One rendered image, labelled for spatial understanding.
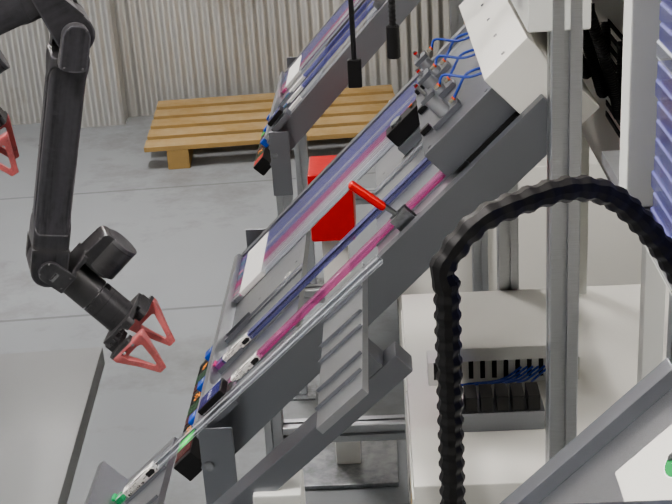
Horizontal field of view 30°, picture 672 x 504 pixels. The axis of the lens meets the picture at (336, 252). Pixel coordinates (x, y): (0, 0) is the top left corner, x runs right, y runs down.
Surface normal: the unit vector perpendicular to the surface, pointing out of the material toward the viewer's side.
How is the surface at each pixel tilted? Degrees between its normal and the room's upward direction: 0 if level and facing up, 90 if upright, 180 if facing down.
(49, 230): 85
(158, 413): 0
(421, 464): 0
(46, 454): 0
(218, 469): 90
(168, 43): 90
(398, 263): 90
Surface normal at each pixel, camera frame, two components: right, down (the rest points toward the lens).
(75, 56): 0.33, 0.47
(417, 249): -0.02, 0.38
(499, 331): -0.06, -0.92
